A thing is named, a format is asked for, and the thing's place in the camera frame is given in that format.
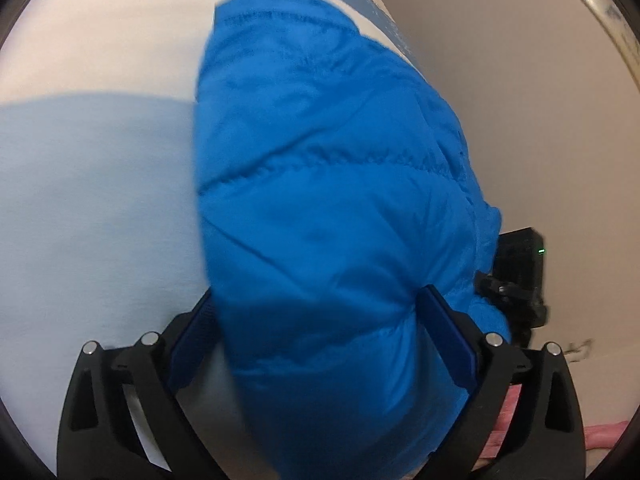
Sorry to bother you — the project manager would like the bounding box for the black camera on tripod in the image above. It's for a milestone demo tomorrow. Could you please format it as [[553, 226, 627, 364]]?
[[474, 228, 549, 348]]

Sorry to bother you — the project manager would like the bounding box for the blue white patterned bedsheet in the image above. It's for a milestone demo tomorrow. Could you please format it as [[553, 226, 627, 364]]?
[[1, 0, 413, 474]]

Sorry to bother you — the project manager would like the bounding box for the blue puffer jacket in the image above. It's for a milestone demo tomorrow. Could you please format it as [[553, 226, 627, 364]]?
[[194, 0, 508, 479]]

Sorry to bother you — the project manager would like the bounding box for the pink quilted blanket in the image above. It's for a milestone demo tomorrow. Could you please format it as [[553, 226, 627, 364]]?
[[476, 385, 629, 467]]

